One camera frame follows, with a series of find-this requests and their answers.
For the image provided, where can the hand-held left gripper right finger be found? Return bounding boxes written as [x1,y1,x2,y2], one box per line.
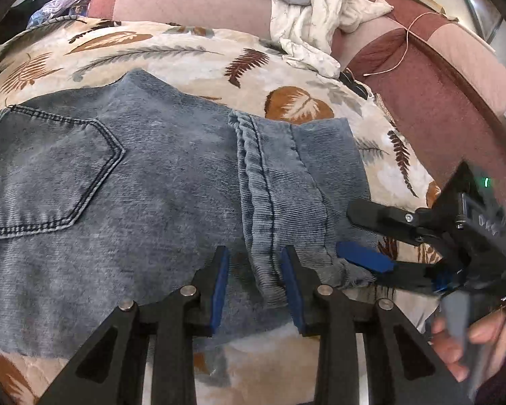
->
[280,245,475,405]

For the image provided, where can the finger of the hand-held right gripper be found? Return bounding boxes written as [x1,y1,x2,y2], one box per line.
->
[336,241,452,294]
[346,199,441,243]

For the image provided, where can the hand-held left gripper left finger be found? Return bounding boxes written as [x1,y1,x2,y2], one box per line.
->
[36,245,231,405]

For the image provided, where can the grey-blue denim pants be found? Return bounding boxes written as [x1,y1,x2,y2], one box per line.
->
[0,69,381,357]

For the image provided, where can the person's right hand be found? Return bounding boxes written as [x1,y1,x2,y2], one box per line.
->
[430,304,506,384]

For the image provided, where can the black sunglasses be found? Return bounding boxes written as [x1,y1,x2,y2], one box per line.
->
[339,67,374,100]

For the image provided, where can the white floral cloth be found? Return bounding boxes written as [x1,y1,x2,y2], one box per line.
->
[270,0,395,79]

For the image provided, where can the leaf print blanket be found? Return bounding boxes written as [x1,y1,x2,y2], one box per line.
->
[0,15,452,405]

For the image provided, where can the clear plastic bag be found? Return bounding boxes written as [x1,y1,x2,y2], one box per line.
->
[25,0,94,28]

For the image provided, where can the black cloth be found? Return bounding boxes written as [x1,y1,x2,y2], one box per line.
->
[0,0,58,45]

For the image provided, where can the thin orange cable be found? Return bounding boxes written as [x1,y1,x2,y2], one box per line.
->
[363,10,436,78]

